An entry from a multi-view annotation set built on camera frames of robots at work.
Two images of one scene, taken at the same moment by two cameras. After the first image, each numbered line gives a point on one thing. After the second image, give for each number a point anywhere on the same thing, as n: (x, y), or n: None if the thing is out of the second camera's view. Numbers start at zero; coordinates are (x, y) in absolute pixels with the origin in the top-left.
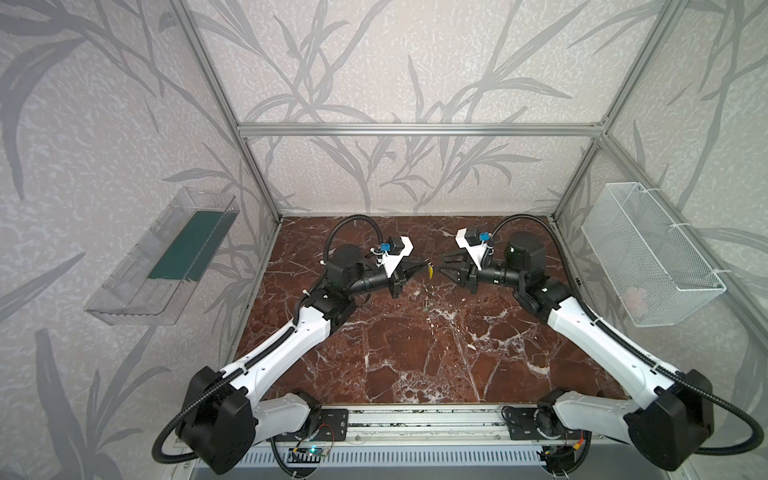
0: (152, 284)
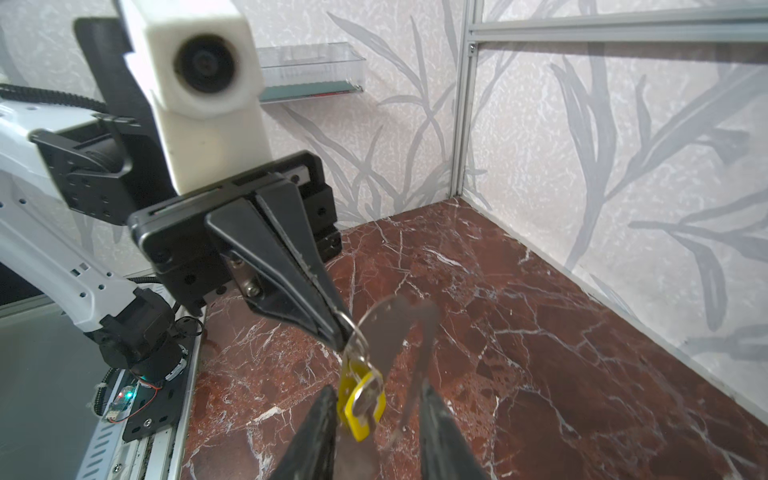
0: (303, 71)
